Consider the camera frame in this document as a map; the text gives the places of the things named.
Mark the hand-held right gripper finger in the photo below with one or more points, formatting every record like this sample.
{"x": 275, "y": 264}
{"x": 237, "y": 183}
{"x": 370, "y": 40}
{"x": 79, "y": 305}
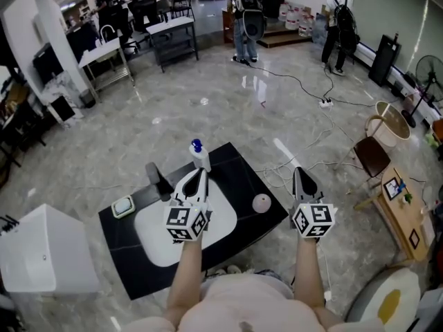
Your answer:
{"x": 299, "y": 185}
{"x": 311, "y": 189}

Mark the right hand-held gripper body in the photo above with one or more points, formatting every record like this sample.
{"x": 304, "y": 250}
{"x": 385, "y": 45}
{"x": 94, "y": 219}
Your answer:
{"x": 313, "y": 220}

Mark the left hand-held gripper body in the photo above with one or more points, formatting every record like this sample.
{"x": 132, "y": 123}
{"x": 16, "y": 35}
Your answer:
{"x": 182, "y": 220}

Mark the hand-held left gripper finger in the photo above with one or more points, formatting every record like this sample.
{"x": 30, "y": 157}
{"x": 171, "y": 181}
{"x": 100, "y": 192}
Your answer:
{"x": 185, "y": 185}
{"x": 204, "y": 185}

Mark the white bottle with blue cap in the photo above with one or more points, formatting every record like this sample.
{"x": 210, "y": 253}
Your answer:
{"x": 201, "y": 157}

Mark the person's left forearm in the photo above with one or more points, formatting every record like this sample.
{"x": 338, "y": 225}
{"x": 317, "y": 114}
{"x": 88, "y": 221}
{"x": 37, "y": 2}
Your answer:
{"x": 185, "y": 275}

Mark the person's right forearm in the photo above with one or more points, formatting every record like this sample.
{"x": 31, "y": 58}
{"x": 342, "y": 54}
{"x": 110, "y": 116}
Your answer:
{"x": 308, "y": 272}

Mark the white sink basin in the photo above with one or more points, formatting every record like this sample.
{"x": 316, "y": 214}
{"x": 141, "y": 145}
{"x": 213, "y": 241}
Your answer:
{"x": 221, "y": 213}

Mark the black sink counter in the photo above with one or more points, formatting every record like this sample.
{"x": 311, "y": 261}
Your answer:
{"x": 242, "y": 180}

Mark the marble counter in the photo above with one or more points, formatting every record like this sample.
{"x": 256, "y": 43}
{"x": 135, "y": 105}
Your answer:
{"x": 60, "y": 99}

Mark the steel sink table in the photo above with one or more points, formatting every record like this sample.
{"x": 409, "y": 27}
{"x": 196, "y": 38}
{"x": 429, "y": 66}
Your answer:
{"x": 104, "y": 52}

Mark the black faucet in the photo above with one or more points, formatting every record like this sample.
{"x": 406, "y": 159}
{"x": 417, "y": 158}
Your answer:
{"x": 157, "y": 180}

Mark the pink round ball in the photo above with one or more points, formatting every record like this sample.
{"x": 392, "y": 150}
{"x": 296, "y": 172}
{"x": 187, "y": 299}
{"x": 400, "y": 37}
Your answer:
{"x": 261, "y": 203}

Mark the green and white soap dish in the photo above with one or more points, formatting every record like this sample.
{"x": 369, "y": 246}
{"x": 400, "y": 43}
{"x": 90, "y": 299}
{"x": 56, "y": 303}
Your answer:
{"x": 123, "y": 206}

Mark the brown chair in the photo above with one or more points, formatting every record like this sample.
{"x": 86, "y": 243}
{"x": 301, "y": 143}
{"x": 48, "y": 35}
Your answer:
{"x": 372, "y": 157}

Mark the person's white shoe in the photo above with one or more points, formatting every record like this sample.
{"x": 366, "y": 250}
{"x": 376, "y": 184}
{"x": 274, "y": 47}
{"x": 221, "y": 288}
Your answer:
{"x": 234, "y": 269}

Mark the black framed picture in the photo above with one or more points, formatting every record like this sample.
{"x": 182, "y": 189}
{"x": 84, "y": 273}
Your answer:
{"x": 391, "y": 189}

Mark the white power strip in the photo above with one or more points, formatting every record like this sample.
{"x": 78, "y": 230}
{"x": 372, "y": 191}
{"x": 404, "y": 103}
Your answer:
{"x": 325, "y": 103}

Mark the oval wooden table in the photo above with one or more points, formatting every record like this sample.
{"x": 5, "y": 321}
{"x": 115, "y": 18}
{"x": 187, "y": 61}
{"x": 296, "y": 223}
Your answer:
{"x": 403, "y": 220}

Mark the small green plant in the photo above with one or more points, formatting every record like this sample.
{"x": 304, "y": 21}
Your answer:
{"x": 407, "y": 198}

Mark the egg-shaped cushion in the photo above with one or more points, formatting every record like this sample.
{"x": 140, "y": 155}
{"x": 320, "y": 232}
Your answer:
{"x": 384, "y": 299}

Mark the person's pink shirt torso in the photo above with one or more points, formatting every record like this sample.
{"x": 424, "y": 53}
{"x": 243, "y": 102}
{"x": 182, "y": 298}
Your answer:
{"x": 249, "y": 306}

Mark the round wooden side table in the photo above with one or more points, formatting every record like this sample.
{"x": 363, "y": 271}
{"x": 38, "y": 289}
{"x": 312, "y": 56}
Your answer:
{"x": 394, "y": 119}

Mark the black tower speaker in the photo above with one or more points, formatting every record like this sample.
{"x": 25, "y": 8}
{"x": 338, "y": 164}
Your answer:
{"x": 384, "y": 61}

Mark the wooden platform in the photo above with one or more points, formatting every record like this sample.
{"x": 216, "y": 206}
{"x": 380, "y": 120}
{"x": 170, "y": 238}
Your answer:
{"x": 282, "y": 38}

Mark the grey shelf table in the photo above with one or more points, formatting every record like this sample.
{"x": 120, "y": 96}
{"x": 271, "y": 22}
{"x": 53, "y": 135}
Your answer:
{"x": 173, "y": 36}

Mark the black standing fan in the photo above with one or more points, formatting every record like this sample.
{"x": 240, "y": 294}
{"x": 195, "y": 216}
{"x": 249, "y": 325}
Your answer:
{"x": 429, "y": 74}

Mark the group of water jugs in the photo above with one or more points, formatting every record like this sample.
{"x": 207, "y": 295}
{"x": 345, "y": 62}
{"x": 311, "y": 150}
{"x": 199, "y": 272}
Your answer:
{"x": 296, "y": 19}

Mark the black folding chair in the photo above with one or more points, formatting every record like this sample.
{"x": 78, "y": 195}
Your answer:
{"x": 181, "y": 5}

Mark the black microwave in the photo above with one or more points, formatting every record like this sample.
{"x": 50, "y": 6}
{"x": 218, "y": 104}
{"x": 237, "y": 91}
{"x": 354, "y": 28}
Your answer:
{"x": 48, "y": 64}

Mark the black cabinet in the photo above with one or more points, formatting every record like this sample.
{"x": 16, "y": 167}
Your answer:
{"x": 273, "y": 2}

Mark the small black frame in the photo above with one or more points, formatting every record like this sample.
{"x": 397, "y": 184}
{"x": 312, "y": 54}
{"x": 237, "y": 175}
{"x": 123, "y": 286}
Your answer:
{"x": 414, "y": 238}

